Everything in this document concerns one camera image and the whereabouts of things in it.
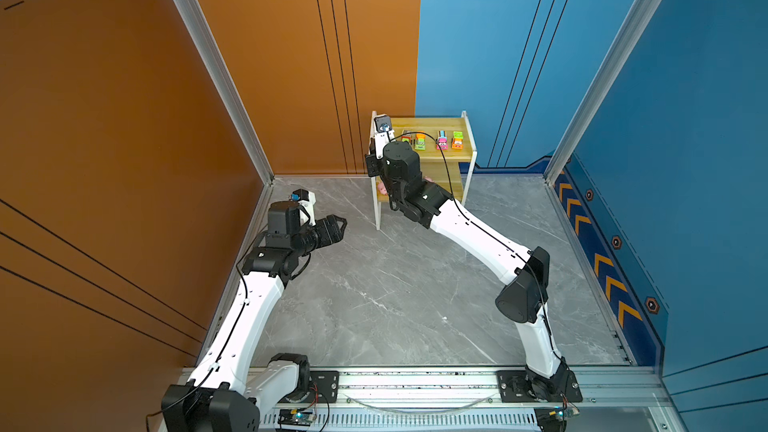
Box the orange green mixer truck toy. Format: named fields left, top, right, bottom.
left=413, top=133, right=426, bottom=151

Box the pink toy truck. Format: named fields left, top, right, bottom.
left=436, top=130, right=449, bottom=151

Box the white frame wooden shelf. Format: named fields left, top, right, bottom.
left=391, top=111, right=478, bottom=204

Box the green orange dump truck toy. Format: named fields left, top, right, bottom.
left=451, top=130, right=464, bottom=150

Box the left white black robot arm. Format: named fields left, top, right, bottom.
left=159, top=189, right=347, bottom=431

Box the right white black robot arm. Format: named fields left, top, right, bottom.
left=366, top=138, right=582, bottom=404

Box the left green circuit board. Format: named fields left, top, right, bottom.
left=276, top=409, right=317, bottom=430

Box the green circuit board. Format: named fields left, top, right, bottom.
left=276, top=409, right=317, bottom=430
left=534, top=407, right=580, bottom=432

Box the right green circuit board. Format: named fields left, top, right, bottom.
left=534, top=407, right=580, bottom=432

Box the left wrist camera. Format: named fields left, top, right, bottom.
left=291, top=188, right=316, bottom=226

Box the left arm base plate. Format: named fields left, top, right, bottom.
left=248, top=369, right=340, bottom=406

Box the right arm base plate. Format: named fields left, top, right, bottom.
left=496, top=369, right=583, bottom=404

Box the aluminium front rail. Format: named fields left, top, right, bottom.
left=170, top=365, right=673, bottom=409

